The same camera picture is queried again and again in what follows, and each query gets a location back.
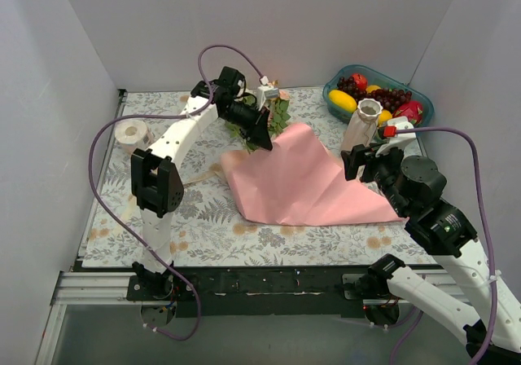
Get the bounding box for cream ribbon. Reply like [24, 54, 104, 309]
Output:
[183, 169, 227, 187]

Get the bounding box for dark purple grapes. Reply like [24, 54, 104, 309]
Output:
[337, 77, 413, 112]

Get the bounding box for aluminium frame rail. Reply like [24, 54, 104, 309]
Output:
[46, 272, 468, 364]

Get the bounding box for teal plastic fruit basket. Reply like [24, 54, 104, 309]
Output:
[322, 64, 434, 137]

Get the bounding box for yellow mango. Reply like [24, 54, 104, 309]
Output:
[328, 90, 357, 113]

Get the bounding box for yellow lemon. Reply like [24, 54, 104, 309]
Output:
[378, 109, 392, 125]

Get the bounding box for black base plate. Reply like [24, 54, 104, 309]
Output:
[72, 263, 397, 318]

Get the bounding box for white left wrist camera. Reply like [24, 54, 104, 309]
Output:
[256, 83, 279, 108]

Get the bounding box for white ribbed vase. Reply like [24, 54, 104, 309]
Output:
[340, 99, 383, 152]

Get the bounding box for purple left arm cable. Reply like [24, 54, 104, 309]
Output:
[88, 45, 269, 341]

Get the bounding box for orange fruit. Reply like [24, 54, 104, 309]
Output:
[366, 85, 381, 93]

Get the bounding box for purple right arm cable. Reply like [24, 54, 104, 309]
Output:
[388, 126, 500, 365]

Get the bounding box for floral patterned table mat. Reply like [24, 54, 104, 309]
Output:
[81, 87, 457, 268]

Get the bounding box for artificial flower bouquet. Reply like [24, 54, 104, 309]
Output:
[225, 80, 291, 152]

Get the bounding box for pink wrapping paper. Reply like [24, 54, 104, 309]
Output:
[221, 123, 399, 226]

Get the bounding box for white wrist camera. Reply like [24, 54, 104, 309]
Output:
[256, 83, 279, 108]
[376, 117, 416, 156]

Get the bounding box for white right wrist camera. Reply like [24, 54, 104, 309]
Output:
[376, 117, 416, 156]

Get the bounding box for red apple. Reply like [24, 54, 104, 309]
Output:
[350, 73, 368, 91]

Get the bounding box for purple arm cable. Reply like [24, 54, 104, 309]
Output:
[88, 45, 269, 341]
[388, 126, 500, 365]

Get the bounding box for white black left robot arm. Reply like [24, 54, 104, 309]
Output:
[131, 67, 273, 300]

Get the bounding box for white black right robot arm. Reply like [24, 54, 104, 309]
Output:
[341, 145, 520, 364]

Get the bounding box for pink dragon fruit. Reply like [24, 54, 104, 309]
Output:
[393, 100, 423, 125]

